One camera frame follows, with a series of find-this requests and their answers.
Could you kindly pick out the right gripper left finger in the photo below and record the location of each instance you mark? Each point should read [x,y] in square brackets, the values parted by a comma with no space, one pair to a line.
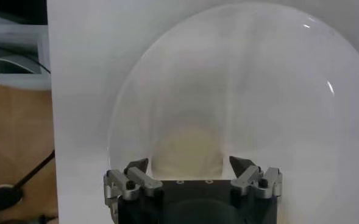
[136,181]

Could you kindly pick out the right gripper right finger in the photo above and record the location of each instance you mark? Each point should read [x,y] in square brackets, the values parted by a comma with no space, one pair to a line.
[249,179]

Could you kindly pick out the white round plate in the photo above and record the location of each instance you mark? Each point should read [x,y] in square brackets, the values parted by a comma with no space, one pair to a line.
[258,91]

